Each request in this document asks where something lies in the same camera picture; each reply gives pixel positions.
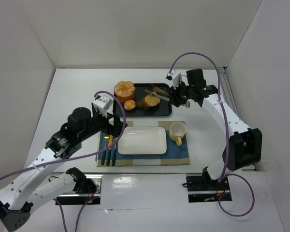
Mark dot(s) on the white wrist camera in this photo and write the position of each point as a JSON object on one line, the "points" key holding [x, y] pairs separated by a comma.
{"points": [[102, 103], [176, 78]]}

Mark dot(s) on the tan sliced bread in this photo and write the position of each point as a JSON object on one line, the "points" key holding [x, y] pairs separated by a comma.
{"points": [[151, 100]]}

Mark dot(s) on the black baking tray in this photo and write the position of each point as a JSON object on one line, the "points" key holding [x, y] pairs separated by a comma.
{"points": [[163, 109]]}

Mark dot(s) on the aluminium frame rail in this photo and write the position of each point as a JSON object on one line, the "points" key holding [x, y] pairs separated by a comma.
{"points": [[228, 91]]}

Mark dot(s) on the gold spoon green handle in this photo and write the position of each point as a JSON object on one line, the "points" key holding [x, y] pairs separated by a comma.
{"points": [[113, 163]]}

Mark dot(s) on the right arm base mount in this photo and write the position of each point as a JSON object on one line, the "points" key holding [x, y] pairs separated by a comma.
{"points": [[203, 190]]}

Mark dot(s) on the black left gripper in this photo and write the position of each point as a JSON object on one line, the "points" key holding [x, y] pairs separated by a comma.
{"points": [[112, 120]]}

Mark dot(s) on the large orange flower bread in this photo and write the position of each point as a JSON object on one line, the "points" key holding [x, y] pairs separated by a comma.
{"points": [[124, 91]]}

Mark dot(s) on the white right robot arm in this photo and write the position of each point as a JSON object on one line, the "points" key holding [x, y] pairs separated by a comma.
{"points": [[208, 98]]}

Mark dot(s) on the gold knife green handle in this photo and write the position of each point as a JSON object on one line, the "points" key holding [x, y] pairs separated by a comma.
{"points": [[109, 151]]}

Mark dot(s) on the yellow cup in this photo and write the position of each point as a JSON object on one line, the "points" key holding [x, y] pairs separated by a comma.
{"points": [[177, 132]]}

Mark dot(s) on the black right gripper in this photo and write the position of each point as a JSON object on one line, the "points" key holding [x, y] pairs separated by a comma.
{"points": [[178, 94]]}

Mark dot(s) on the white rectangular plate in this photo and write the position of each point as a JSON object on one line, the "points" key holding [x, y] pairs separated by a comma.
{"points": [[143, 141]]}

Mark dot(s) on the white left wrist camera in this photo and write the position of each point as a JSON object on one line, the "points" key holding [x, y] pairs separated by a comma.
{"points": [[102, 103]]}

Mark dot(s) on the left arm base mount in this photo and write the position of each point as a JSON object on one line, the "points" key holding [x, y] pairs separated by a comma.
{"points": [[87, 188]]}

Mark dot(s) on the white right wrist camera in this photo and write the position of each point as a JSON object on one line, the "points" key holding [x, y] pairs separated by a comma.
{"points": [[176, 78]]}

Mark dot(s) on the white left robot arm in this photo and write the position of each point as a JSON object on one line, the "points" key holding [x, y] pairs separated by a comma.
{"points": [[25, 194]]}

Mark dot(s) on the metal tongs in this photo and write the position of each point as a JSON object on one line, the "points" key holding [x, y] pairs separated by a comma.
{"points": [[164, 95]]}

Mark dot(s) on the small round orange bun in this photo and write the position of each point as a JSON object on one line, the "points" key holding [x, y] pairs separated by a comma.
{"points": [[129, 105]]}

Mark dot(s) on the dark brown bread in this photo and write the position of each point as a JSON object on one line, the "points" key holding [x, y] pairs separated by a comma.
{"points": [[144, 105]]}

